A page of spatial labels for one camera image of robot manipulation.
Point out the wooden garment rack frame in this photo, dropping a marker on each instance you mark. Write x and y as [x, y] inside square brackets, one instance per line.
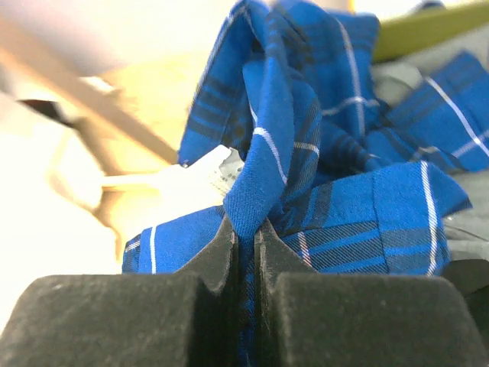
[122, 143]

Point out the blue plaid shirt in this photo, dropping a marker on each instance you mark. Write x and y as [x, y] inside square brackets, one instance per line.
[352, 164]

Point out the green laundry basket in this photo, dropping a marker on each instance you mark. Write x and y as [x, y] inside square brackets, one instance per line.
[411, 33]

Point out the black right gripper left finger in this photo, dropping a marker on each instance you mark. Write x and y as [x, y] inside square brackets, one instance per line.
[188, 318]

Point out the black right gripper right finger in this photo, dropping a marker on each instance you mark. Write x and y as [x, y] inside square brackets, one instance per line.
[304, 318]

